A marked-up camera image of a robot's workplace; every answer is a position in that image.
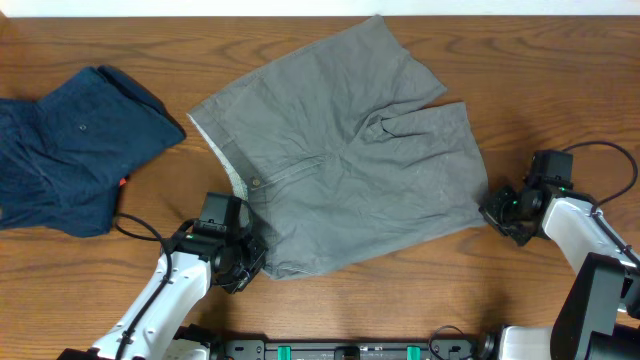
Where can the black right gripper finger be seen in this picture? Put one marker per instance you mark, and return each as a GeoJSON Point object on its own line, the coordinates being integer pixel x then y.
{"type": "Point", "coordinates": [521, 231]}
{"type": "Point", "coordinates": [498, 208]}

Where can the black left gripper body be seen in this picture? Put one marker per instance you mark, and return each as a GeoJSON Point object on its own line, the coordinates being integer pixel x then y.
{"type": "Point", "coordinates": [248, 267]}

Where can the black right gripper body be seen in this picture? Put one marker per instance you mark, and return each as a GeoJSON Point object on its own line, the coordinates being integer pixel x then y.
{"type": "Point", "coordinates": [514, 213]}

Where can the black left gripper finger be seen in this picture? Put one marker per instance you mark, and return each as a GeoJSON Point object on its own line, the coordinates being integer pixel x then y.
{"type": "Point", "coordinates": [236, 280]}
{"type": "Point", "coordinates": [254, 251]}

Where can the grey shorts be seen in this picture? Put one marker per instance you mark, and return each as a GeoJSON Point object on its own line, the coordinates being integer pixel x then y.
{"type": "Point", "coordinates": [343, 153]}

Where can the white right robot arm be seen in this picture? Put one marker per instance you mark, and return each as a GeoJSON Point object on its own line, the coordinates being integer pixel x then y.
{"type": "Point", "coordinates": [607, 274]}

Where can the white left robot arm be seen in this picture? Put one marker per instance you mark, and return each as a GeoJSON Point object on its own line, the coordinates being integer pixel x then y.
{"type": "Point", "coordinates": [192, 264]}

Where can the navy blue folded shorts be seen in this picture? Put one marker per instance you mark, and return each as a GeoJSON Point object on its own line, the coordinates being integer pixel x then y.
{"type": "Point", "coordinates": [64, 156]}

